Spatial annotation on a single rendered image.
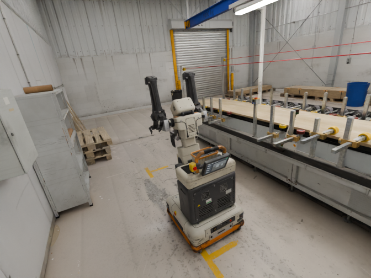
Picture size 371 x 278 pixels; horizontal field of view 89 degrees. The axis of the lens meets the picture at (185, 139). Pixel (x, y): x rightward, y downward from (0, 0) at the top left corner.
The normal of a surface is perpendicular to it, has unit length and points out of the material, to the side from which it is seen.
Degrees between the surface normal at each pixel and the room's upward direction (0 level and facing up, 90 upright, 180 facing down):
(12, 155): 90
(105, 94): 90
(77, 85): 90
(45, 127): 90
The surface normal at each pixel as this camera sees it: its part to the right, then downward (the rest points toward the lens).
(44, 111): 0.46, 0.28
